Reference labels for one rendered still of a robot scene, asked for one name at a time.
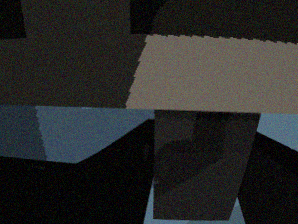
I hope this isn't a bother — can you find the black two-prong plug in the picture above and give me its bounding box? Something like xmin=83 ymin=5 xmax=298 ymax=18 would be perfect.
xmin=153 ymin=109 xmax=261 ymax=221

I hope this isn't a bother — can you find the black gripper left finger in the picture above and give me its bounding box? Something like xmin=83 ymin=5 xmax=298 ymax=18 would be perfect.
xmin=0 ymin=119 xmax=154 ymax=224

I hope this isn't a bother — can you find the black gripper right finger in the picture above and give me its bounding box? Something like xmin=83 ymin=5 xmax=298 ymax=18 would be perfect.
xmin=238 ymin=132 xmax=298 ymax=224

